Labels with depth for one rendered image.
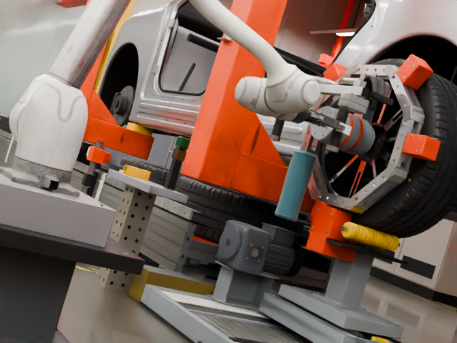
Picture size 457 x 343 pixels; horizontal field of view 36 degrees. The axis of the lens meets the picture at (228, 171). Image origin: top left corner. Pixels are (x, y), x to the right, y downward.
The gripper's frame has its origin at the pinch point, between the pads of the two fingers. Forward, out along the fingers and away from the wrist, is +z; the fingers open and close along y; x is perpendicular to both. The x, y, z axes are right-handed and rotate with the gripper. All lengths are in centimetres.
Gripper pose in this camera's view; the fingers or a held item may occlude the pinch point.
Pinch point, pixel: (339, 127)
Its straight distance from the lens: 235.6
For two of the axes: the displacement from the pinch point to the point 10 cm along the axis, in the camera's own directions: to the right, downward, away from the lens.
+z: 8.1, 2.6, 5.3
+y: 5.1, 1.5, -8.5
